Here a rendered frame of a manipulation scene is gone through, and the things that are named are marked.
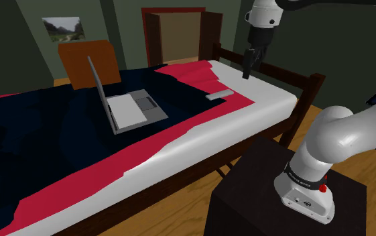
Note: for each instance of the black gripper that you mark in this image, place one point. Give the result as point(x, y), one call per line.
point(261, 37)

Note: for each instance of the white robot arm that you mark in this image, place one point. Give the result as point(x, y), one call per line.
point(338, 137)

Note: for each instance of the wooden bed with white mattress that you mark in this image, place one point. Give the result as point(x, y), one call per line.
point(266, 98)

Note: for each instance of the grey remote control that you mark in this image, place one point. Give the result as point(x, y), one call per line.
point(219, 94)

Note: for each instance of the dark red framed door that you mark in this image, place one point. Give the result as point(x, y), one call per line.
point(181, 36)

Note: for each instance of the grey open laptop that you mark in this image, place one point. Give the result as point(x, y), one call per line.
point(132, 111)

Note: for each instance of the dark robot stand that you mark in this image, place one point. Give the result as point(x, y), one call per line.
point(249, 196)

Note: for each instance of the dark blue and red blanket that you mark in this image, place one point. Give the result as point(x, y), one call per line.
point(60, 137)

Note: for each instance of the landscape wall picture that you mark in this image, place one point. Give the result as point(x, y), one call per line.
point(64, 28)

